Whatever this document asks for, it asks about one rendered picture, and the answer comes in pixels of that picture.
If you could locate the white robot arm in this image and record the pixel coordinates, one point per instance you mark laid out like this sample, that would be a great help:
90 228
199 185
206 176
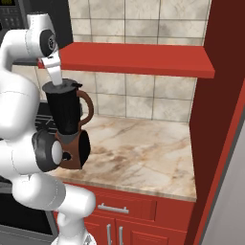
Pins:
16 105

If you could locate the black and brown blender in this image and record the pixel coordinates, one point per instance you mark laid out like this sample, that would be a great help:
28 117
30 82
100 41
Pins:
65 108

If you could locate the black hob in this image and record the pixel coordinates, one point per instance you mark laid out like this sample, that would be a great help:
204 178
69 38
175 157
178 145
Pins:
46 118

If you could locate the red wall shelf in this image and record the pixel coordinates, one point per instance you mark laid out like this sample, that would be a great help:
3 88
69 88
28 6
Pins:
134 59

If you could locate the red drawer front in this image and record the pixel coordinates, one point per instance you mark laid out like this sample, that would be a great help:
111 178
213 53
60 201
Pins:
140 205

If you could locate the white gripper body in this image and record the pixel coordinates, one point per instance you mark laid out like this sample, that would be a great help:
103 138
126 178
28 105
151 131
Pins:
54 71

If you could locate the black microwave oven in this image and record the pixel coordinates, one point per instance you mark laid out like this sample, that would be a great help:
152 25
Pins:
62 19

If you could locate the tall red cabinet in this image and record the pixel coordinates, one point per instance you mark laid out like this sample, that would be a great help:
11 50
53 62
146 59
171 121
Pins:
213 95

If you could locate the red cupboard door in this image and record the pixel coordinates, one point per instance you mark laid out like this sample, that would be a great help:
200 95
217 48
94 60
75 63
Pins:
97 228
150 234

